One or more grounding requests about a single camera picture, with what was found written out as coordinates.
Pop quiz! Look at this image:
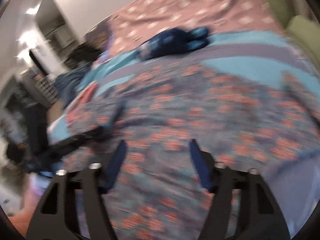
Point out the floral blue orange garment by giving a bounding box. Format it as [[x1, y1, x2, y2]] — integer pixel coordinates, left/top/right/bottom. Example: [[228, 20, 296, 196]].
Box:
[[62, 63, 319, 239]]

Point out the folded coral pink clothes stack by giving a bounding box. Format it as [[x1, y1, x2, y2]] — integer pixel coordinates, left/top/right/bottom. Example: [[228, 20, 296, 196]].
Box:
[[65, 81, 99, 124]]

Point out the blue denim clothes pile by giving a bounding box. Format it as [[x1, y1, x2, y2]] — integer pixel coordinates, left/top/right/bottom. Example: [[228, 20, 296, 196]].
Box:
[[54, 63, 92, 109]]

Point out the black clothes heap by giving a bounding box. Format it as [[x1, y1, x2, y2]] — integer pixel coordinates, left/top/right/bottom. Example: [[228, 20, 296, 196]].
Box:
[[64, 42, 103, 69]]

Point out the turquoise grey striped blanket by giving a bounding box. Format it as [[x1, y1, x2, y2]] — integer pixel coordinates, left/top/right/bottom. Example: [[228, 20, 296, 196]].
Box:
[[50, 31, 319, 234]]

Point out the navy star-patterned garment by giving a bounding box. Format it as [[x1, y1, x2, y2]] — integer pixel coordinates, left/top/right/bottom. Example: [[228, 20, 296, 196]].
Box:
[[136, 27, 209, 60]]

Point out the green pillow near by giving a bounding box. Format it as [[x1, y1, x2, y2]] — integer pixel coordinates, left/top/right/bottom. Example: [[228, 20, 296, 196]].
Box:
[[286, 15, 319, 65]]

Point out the green pillow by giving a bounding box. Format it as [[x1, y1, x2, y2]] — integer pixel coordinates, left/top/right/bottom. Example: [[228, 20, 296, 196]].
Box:
[[264, 0, 294, 28], [286, 15, 319, 65]]

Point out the pink polka dot sheet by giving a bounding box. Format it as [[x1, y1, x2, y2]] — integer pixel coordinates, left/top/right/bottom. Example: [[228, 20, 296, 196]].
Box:
[[110, 0, 283, 56]]

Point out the green pillow far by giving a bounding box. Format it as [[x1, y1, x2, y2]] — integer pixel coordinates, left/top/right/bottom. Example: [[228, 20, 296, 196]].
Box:
[[264, 0, 294, 28]]

